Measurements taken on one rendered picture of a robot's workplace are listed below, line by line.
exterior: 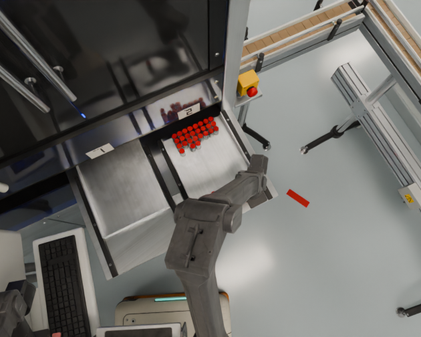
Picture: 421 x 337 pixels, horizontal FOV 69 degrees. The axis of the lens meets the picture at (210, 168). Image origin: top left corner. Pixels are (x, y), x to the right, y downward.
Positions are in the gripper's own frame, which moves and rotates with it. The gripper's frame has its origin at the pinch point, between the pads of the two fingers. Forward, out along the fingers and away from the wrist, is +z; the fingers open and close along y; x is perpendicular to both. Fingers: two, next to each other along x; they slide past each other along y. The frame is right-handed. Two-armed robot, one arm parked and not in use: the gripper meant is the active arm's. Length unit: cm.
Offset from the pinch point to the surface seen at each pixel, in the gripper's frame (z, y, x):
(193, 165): 2.4, 20.5, 13.3
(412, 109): 81, 9, -143
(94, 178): 2, 33, 50
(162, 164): 2.5, 26.6, 24.0
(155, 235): 2.3, 2.8, 37.5
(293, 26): -2, 55, -51
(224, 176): 2.4, 11.3, 4.5
